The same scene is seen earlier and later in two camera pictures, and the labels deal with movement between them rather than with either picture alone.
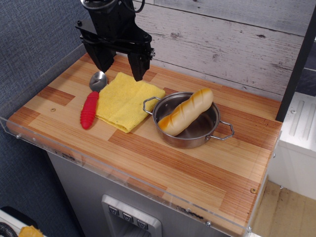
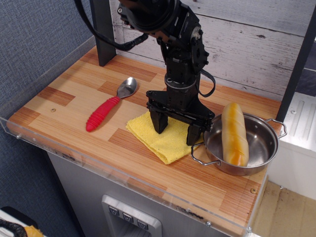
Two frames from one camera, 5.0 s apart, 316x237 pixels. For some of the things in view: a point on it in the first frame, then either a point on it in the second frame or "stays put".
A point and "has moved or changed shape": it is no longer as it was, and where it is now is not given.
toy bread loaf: x=185 y=112 has moved or changed shape
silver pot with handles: x=210 y=127 has moved or changed shape
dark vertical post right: x=299 y=66 stays put
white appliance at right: x=294 y=166 stays put
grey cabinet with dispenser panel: x=104 y=206 stays put
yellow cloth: x=121 y=100 -> x=169 y=145
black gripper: x=111 y=28 -> x=181 y=100
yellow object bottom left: x=30 y=231 stays put
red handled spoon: x=98 y=82 -> x=127 y=87
